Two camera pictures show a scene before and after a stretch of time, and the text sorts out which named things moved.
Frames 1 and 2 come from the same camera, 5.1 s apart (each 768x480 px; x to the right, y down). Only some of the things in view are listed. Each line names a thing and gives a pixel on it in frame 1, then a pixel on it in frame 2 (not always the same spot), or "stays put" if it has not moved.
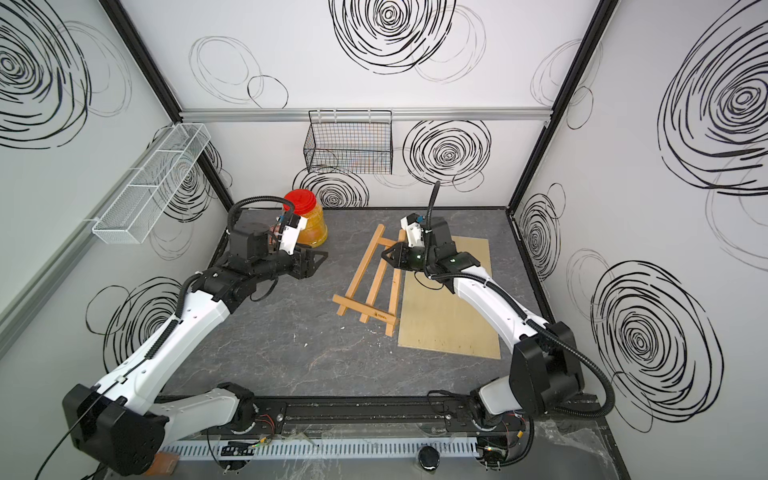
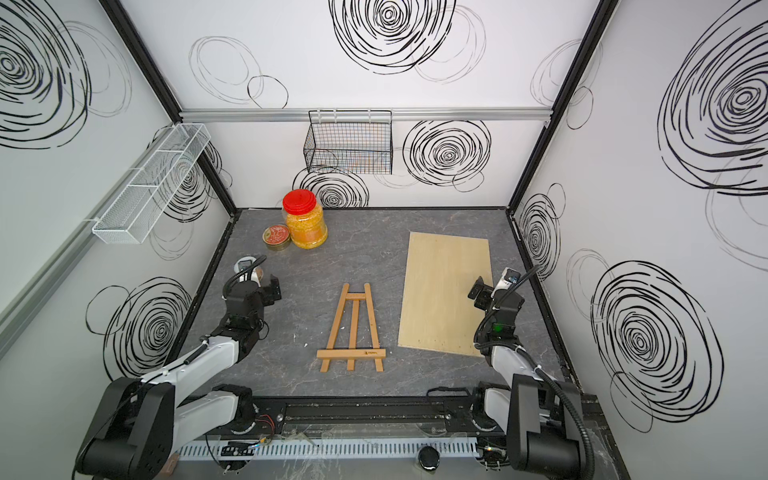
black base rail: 360,415 stays put
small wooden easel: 364,309 → 353,335
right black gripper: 399,261 → 485,296
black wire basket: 349,141 stays put
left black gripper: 308,269 → 272,291
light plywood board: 434,318 stays put
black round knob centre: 429,457 stays put
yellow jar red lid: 315,231 stays put
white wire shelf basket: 136,209 stays put
